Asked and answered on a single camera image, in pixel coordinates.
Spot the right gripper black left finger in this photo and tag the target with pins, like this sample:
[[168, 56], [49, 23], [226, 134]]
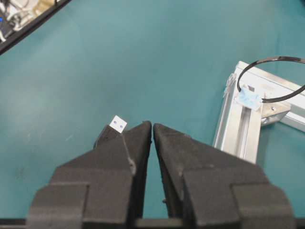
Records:
[[101, 189]]

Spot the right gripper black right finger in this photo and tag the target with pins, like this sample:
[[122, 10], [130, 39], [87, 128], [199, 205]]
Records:
[[210, 189]]

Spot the aluminium extrusion frame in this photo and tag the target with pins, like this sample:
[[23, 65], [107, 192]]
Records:
[[238, 128]]

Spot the black table edge rail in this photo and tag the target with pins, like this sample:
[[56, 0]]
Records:
[[19, 18]]

